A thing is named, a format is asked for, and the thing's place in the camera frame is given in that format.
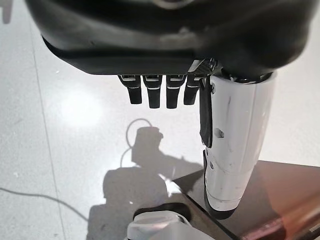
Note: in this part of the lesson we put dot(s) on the brown acrylic stand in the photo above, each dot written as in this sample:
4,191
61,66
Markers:
275,200

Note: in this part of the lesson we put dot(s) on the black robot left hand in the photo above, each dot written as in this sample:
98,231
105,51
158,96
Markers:
162,37

